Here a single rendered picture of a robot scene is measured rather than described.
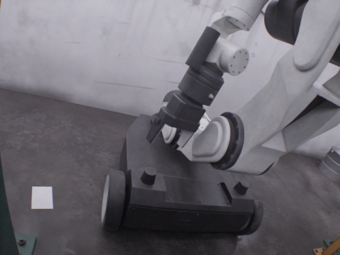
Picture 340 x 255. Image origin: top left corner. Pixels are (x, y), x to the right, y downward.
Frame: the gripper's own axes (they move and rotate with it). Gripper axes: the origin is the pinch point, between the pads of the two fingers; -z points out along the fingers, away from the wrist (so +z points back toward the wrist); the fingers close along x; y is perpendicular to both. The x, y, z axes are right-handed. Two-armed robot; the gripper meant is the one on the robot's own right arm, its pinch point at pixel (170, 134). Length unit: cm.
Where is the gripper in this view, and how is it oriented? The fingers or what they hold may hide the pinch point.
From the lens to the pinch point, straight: 55.7
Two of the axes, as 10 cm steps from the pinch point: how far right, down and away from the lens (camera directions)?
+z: 4.8, -8.0, -3.6
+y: 4.9, 5.8, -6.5
